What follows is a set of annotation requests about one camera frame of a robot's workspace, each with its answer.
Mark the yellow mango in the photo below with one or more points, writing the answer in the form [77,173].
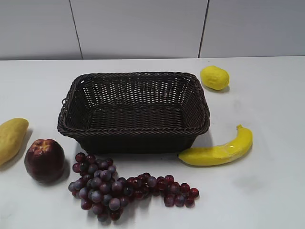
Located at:
[12,133]

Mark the dark woven wicker basket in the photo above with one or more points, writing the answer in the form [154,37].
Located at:
[138,112]

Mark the yellow banana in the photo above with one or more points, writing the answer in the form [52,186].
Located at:
[221,154]

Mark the yellow lemon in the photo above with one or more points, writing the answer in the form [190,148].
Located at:
[214,77]

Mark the purple grape bunch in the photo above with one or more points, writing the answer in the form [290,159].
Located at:
[106,195]

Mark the dark red apple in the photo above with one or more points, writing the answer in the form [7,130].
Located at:
[44,161]

